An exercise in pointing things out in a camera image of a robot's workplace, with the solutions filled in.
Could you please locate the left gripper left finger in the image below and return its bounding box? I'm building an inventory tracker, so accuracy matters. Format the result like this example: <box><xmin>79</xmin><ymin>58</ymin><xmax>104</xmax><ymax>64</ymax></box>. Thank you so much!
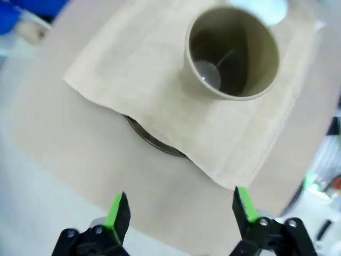
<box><xmin>52</xmin><ymin>191</ymin><xmax>133</xmax><ymax>256</ymax></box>

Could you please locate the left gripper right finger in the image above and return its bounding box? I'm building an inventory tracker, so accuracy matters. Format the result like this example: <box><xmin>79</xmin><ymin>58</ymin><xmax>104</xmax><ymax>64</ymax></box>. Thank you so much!
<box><xmin>229</xmin><ymin>186</ymin><xmax>318</xmax><ymax>256</ymax></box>

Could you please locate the beige cloth mat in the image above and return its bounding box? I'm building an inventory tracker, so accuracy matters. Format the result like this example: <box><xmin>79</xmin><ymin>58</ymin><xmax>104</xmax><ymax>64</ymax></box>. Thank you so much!
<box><xmin>63</xmin><ymin>0</ymin><xmax>324</xmax><ymax>190</ymax></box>

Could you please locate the metal spoon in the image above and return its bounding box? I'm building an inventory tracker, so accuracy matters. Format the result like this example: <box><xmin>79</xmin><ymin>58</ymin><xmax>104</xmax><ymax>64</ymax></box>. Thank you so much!
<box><xmin>196</xmin><ymin>49</ymin><xmax>235</xmax><ymax>89</ymax></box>

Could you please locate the tall beige cup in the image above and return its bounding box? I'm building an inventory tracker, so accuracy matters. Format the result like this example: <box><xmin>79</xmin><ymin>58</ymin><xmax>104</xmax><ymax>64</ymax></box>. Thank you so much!
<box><xmin>180</xmin><ymin>7</ymin><xmax>280</xmax><ymax>102</ymax></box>

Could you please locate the light blue bowl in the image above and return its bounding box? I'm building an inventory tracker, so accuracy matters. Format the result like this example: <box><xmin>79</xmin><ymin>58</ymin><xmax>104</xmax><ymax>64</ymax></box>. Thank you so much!
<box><xmin>228</xmin><ymin>0</ymin><xmax>289</xmax><ymax>27</ymax></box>

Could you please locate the person's right forearm blue sleeve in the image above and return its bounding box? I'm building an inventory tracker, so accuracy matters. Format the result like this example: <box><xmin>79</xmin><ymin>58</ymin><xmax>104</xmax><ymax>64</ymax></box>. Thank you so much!
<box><xmin>0</xmin><ymin>0</ymin><xmax>26</xmax><ymax>35</ymax></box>

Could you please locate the dark brown plastic tray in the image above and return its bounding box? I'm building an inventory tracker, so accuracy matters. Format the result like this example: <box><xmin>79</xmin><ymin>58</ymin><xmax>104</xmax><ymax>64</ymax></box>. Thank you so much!
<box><xmin>122</xmin><ymin>114</ymin><xmax>191</xmax><ymax>161</ymax></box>

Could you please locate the person's right hand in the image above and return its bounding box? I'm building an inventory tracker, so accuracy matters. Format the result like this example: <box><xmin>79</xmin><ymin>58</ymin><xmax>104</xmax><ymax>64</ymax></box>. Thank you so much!
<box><xmin>15</xmin><ymin>20</ymin><xmax>51</xmax><ymax>46</ymax></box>

